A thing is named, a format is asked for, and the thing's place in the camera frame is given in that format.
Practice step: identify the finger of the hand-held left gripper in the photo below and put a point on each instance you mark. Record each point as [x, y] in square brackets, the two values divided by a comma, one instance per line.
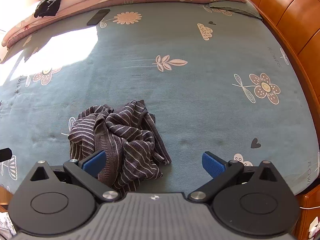
[5, 155]

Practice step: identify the flat grey-green pillow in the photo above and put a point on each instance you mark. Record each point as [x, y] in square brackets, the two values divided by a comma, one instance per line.
[232, 7]

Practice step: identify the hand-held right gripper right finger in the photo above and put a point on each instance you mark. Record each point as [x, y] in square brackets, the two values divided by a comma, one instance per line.
[212, 163]

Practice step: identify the white power adapter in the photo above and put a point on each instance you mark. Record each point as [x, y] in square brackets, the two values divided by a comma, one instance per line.
[314, 228]

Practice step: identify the grey striped sweater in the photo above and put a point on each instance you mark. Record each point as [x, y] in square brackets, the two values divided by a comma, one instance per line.
[130, 145]

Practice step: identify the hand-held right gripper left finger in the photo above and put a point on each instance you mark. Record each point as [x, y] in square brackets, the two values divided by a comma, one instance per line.
[93, 161]

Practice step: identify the black phone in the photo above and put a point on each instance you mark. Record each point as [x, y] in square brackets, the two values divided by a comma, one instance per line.
[98, 17]

